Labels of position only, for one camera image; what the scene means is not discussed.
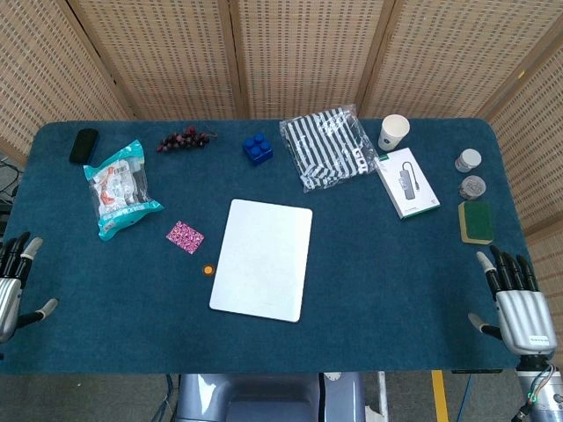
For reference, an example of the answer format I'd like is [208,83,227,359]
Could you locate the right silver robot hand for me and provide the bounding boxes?
[467,244,558,355]

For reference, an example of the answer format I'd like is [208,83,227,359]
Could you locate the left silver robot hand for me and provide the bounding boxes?
[0,231,60,345]

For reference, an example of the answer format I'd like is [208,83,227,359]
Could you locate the pink patterned card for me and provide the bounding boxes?
[165,220,206,255]

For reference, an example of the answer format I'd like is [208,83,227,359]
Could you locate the white rectangular board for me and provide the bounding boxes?
[208,198,314,324]

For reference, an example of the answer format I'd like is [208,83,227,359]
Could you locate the green yellow sponge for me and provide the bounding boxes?
[457,200,496,244]

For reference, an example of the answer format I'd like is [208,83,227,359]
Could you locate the blue felt table cover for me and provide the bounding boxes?
[0,117,536,375]

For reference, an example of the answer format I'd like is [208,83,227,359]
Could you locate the teal clear snack bag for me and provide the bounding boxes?
[83,139,165,242]

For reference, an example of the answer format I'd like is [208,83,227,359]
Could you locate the white table leg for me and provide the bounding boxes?
[377,371,390,422]

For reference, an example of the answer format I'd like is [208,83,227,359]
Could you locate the small jar with white lid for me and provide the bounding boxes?
[454,148,483,173]

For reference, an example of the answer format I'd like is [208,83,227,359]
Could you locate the black oblong case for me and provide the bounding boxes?
[69,127,99,164]

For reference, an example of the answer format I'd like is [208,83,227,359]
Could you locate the white green usb hub box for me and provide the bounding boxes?
[372,147,442,221]

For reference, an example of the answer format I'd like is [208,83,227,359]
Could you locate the white paper cup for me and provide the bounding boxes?
[377,113,411,151]

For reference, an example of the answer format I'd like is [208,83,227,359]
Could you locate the dark red grape bunch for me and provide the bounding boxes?
[157,125,218,154]

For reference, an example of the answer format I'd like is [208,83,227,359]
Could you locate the striped cloth in plastic bag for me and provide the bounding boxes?
[279,103,380,193]

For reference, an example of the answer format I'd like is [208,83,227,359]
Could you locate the grey robot torso base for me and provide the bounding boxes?
[175,372,366,422]

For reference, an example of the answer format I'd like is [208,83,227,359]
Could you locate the blue building block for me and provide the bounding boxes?
[242,133,274,168]

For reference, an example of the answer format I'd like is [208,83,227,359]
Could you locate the woven wicker folding screen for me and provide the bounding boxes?
[0,0,563,236]

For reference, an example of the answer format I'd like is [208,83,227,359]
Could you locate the black floor cables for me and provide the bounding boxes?
[0,156,22,216]

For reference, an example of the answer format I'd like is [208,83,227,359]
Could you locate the thin blue cable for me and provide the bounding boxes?
[163,373,178,422]

